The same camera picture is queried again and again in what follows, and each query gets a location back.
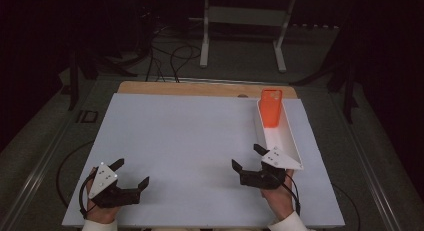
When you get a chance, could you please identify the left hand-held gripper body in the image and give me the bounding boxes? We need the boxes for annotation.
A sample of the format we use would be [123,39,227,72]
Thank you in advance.
[89,162,141,209]

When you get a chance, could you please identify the black tripod stand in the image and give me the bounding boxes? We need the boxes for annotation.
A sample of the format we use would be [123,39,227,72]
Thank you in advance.
[289,24,359,125]
[68,47,138,112]

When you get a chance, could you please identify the tangled black floor cables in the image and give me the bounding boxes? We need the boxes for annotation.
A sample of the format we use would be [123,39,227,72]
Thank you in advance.
[145,44,203,83]

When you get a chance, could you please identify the hand-held gripper cable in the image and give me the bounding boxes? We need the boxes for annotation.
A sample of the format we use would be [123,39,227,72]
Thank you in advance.
[283,173,302,217]
[78,175,99,220]

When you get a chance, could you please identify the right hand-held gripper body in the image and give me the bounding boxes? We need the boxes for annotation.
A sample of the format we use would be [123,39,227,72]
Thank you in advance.
[240,146,304,191]

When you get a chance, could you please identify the black floor cable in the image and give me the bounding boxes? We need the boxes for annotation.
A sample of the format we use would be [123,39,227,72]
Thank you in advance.
[55,140,95,209]
[331,183,362,231]

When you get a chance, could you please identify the white plastic storage bin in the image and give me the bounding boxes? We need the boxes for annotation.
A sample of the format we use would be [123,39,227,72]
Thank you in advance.
[254,97,304,170]

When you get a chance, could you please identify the person's right hand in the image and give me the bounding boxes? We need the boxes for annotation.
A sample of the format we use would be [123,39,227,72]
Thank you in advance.
[261,169,295,221]

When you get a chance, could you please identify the white metal stand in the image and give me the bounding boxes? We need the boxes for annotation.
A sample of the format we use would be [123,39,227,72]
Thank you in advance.
[188,0,298,74]

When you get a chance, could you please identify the person's left hand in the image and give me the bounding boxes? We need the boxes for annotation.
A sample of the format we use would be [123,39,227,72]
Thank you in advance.
[85,167,121,224]

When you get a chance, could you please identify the left hand-held gripper cable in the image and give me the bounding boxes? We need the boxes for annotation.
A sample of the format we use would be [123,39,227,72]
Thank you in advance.
[78,175,99,220]

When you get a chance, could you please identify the metal floor rail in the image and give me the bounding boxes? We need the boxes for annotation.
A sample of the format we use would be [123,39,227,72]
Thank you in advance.
[329,90,401,231]
[0,79,101,231]

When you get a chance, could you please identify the wooden table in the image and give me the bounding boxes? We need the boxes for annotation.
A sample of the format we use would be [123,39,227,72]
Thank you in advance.
[117,80,298,99]

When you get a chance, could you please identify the orange phone case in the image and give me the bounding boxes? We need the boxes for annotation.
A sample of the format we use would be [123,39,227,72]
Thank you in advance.
[258,88,284,129]

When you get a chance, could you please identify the right hand-held gripper cable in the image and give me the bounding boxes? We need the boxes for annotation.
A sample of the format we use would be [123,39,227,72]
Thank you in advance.
[283,173,302,217]

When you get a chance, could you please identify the white table board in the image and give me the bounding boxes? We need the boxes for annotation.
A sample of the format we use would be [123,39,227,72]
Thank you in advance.
[61,92,346,229]

